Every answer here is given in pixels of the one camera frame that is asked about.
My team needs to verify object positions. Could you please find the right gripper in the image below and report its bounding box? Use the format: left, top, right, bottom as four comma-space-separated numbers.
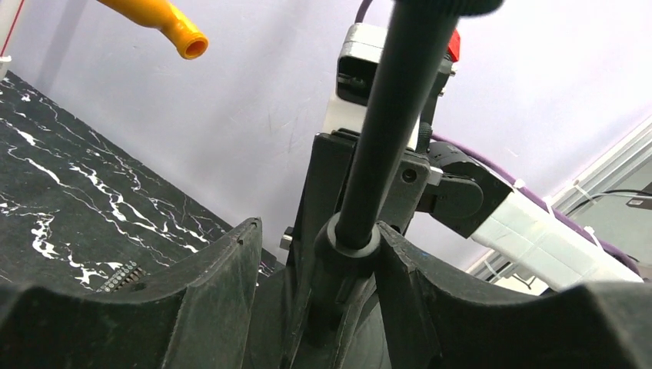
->
284, 129, 434, 276

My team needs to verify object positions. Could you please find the small black comb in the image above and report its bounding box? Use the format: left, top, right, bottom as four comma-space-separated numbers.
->
95, 261, 147, 293

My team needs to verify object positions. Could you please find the white pvc pipe frame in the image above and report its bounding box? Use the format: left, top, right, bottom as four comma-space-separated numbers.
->
1, 0, 25, 80

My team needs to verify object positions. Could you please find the black round-base mic stand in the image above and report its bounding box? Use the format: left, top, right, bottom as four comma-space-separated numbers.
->
303, 1, 500, 349

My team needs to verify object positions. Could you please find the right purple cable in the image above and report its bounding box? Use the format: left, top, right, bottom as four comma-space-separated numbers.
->
354, 0, 643, 276

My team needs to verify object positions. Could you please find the orange faucet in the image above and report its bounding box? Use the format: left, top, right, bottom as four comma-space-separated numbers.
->
100, 0, 209, 60

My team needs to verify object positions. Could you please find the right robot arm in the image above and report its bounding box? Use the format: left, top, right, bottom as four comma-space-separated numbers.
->
285, 128, 643, 291

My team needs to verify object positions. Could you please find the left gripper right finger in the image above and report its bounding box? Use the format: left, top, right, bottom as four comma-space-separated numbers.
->
377, 223, 651, 368

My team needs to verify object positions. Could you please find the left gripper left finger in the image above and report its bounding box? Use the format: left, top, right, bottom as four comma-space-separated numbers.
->
1, 218, 262, 368

